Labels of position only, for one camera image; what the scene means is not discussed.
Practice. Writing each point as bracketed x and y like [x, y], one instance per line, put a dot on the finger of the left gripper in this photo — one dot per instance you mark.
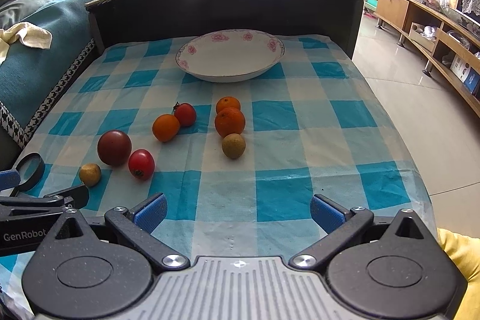
[76, 197]
[9, 179]

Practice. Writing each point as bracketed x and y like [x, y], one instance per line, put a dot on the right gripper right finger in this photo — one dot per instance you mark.
[343, 229]

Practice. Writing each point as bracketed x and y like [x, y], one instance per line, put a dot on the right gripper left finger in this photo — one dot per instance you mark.
[133, 227]

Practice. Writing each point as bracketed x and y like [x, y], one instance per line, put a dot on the dark red round plum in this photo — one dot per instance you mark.
[114, 148]

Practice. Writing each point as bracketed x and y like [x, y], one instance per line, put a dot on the red cherry tomato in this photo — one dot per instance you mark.
[141, 164]

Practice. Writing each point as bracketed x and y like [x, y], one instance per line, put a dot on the brown longan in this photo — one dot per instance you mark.
[233, 146]
[90, 174]

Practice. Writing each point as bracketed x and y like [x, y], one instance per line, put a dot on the orange tangerine left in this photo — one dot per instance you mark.
[165, 127]

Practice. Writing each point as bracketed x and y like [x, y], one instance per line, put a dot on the blue white checkered tablecloth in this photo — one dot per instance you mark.
[238, 163]

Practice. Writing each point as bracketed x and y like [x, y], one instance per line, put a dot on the red tomato with stem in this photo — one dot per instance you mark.
[185, 114]

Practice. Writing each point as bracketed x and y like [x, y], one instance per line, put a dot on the yellow sleeve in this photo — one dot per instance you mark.
[464, 251]

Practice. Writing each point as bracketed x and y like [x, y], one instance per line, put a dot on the large orange tangerine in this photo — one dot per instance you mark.
[228, 121]

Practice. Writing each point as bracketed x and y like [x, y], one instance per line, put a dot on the cream white cloth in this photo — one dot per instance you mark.
[27, 34]

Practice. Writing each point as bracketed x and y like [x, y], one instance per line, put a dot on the small orange tangerine back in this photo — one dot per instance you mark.
[227, 102]

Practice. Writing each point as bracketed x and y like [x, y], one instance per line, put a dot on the teal blanket sofa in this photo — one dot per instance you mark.
[32, 80]

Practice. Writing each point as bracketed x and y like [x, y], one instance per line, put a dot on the white floral porcelain plate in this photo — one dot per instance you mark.
[230, 56]

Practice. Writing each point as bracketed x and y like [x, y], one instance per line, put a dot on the wooden tv cabinet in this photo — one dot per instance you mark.
[447, 47]

